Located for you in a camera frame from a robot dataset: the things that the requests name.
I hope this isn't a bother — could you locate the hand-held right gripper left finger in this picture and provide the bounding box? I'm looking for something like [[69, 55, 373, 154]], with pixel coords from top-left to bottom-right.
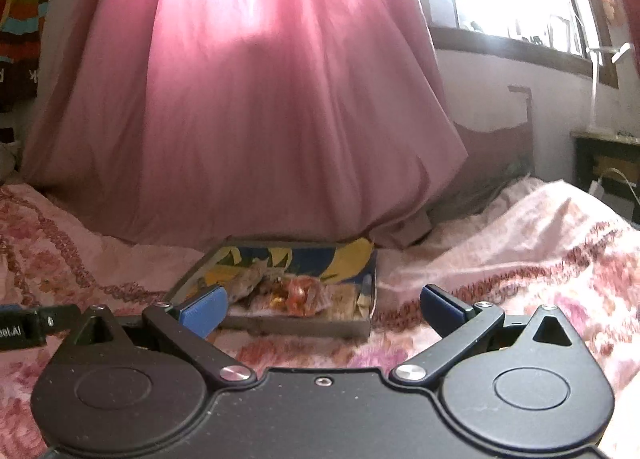
[[61, 284, 258, 385]]

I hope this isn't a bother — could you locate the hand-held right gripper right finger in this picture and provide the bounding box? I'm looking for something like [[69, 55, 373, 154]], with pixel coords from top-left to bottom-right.
[[389, 284, 586, 385]]

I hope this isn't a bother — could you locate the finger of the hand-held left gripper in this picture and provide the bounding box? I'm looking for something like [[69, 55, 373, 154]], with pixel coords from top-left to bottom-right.
[[36, 304, 82, 340]]

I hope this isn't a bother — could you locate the grey cardboard tray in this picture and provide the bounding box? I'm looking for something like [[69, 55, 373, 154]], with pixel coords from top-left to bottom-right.
[[167, 238, 379, 340]]

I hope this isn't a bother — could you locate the orange green snack packet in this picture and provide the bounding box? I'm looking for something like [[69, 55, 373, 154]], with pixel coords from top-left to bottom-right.
[[272, 276, 321, 317]]

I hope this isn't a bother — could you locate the clear nut bar packet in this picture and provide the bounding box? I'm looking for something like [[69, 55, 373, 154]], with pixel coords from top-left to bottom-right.
[[317, 284, 361, 317]]

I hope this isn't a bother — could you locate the pink floral blanket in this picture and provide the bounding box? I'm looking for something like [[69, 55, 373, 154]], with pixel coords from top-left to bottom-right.
[[0, 176, 640, 459]]

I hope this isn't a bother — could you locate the yellow blue printed paper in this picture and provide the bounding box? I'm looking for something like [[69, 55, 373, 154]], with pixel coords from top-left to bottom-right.
[[200, 238, 376, 290]]

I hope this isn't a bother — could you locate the grey green cloth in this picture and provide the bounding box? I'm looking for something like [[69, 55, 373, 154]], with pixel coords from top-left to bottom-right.
[[425, 174, 531, 245]]

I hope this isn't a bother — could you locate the grey pillow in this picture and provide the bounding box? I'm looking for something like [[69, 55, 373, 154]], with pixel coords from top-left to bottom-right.
[[0, 139, 23, 185]]

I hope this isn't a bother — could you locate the pink pillow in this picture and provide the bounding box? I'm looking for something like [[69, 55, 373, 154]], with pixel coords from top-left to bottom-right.
[[20, 0, 468, 250]]

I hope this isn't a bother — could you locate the dark green nightstand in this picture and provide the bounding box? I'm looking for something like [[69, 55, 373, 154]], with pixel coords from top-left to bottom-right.
[[570, 132, 640, 225]]

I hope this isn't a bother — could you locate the white desk lamp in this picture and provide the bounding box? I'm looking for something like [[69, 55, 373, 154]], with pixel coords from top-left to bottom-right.
[[582, 42, 633, 132]]

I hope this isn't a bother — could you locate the red hanging decoration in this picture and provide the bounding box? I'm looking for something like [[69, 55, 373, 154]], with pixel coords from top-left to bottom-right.
[[620, 0, 640, 40]]

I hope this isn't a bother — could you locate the white cable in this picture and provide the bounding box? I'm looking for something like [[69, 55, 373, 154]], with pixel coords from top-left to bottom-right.
[[590, 166, 640, 200]]

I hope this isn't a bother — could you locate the colourful wall poster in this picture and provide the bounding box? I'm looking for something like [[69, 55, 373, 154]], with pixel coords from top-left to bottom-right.
[[0, 0, 57, 112]]

